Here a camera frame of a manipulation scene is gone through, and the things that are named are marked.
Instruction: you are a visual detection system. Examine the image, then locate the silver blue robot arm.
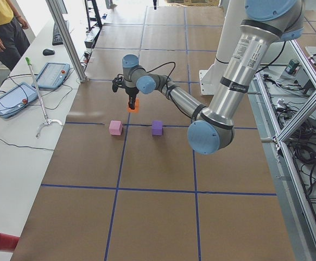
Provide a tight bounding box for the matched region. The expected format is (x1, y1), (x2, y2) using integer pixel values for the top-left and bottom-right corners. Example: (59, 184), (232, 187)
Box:
(121, 1), (305, 154)

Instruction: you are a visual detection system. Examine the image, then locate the silver reacher grabber tool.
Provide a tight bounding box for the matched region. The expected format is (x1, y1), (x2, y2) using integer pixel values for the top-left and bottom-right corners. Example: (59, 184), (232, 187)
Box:
(25, 57), (63, 138)

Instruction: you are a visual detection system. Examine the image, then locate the blue tape strip right lengthwise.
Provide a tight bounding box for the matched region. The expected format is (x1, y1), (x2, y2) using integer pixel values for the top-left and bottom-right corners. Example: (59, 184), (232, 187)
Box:
(184, 8), (202, 261)

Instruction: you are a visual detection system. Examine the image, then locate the blue tape strip lengthwise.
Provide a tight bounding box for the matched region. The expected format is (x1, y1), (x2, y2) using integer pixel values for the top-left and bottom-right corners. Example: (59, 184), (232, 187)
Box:
(103, 5), (149, 261)
(184, 8), (202, 261)

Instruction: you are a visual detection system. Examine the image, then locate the black keyboard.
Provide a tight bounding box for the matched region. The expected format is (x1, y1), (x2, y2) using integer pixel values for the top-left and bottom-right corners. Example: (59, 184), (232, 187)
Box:
(52, 23), (64, 46)

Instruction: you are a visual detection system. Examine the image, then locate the black computer mouse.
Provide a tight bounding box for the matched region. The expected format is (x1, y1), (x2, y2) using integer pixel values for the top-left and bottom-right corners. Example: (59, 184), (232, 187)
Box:
(42, 48), (55, 56)

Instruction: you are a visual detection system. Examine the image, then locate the black cable bundle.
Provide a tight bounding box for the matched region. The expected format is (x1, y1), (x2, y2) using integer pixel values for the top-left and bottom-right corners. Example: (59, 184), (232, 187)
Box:
(274, 100), (316, 196)

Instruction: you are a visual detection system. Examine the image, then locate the green power supply box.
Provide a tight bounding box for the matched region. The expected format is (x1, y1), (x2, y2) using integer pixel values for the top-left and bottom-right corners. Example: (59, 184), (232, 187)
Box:
(285, 59), (300, 75)

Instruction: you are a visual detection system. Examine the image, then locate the far teach pendant tablet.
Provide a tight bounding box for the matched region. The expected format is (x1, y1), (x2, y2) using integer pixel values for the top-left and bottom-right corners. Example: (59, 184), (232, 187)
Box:
(36, 62), (71, 90)

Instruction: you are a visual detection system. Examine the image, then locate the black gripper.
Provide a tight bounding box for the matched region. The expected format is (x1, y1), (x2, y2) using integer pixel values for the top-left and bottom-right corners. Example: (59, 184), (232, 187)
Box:
(125, 87), (138, 109)

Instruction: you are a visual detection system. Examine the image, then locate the aluminium frame post left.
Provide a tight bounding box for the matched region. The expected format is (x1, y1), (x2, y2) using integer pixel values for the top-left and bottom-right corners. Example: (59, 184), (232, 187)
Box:
(46, 0), (87, 83)

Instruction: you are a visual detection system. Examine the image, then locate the purple foam block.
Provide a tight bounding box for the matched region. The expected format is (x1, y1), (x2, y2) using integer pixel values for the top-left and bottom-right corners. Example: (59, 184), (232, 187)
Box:
(151, 120), (163, 136)

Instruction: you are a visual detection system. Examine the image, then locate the aluminium frame rail right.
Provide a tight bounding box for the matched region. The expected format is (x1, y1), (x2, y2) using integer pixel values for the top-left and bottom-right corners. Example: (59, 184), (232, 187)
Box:
(254, 38), (316, 261)

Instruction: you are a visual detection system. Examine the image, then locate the pink foam block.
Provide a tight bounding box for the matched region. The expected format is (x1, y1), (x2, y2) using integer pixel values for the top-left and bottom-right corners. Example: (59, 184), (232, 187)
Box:
(109, 120), (123, 135)

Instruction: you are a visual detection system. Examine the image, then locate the person in yellow shirt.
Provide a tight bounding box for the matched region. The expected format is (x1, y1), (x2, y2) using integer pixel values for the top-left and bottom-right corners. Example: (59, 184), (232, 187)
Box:
(0, 0), (30, 71)

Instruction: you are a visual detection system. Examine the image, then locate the near teach pendant tablet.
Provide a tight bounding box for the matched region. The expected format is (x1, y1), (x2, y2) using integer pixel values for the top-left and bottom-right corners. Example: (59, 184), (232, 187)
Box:
(0, 82), (38, 119)

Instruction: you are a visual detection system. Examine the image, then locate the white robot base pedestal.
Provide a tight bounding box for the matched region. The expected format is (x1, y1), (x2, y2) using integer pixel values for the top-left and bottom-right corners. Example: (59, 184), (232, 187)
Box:
(199, 0), (246, 96)

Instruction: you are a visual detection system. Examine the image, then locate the orange foam block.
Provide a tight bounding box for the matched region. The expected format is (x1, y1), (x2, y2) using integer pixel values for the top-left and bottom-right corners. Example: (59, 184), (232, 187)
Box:
(127, 98), (140, 113)

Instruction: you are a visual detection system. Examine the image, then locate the blue tape strip near crosswise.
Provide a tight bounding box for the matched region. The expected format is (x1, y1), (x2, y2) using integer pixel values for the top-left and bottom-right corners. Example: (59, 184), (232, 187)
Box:
(40, 183), (277, 196)

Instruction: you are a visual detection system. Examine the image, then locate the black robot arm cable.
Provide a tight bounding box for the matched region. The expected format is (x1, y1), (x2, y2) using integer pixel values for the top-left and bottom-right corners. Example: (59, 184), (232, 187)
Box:
(146, 61), (176, 79)

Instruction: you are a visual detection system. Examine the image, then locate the teach pendant tablet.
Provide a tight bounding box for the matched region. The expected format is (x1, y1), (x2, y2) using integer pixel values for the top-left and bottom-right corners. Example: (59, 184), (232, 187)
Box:
(0, 82), (38, 119)
(36, 62), (71, 90)

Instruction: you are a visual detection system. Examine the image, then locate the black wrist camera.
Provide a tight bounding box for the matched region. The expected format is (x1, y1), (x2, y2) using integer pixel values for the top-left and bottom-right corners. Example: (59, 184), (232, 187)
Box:
(112, 76), (125, 93)

